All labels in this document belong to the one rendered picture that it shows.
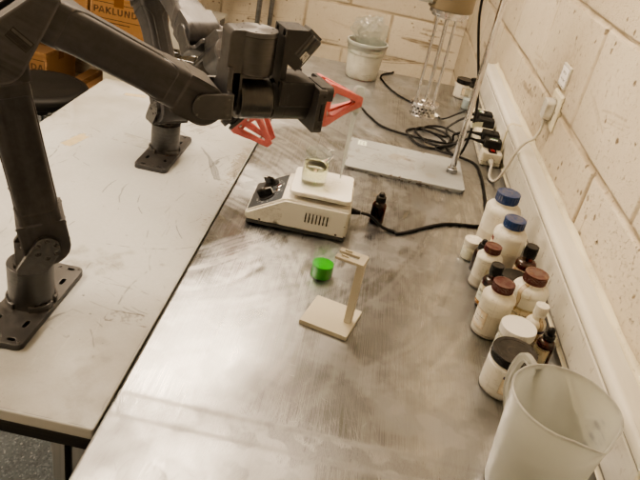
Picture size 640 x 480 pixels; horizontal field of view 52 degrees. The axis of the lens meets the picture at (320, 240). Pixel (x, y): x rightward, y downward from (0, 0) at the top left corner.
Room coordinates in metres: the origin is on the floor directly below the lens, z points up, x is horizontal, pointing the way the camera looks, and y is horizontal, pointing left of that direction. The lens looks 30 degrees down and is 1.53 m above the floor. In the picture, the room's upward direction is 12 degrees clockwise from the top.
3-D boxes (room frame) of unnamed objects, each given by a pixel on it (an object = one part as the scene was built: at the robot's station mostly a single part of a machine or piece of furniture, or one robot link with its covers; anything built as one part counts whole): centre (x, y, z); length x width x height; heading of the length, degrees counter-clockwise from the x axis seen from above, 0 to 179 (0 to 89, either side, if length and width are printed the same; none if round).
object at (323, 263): (0.99, -0.01, 0.93); 0.04 x 0.04 x 0.06
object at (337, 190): (1.18, 0.02, 0.98); 0.12 x 0.12 x 0.01; 0
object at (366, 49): (2.30, -0.02, 1.01); 0.14 x 0.14 x 0.21
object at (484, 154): (1.89, -0.41, 0.92); 0.40 x 0.06 x 0.04; 179
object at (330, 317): (0.86, -0.04, 0.96); 0.08 x 0.08 x 0.13; 75
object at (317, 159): (1.17, 0.03, 1.02); 0.06 x 0.05 x 0.08; 124
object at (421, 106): (1.57, -0.18, 1.17); 0.07 x 0.07 x 0.25
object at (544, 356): (0.86, -0.38, 0.94); 0.03 x 0.03 x 0.07
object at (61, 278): (0.75, 0.39, 0.94); 0.20 x 0.07 x 0.08; 179
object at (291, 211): (1.18, 0.04, 0.94); 0.22 x 0.13 x 0.08; 90
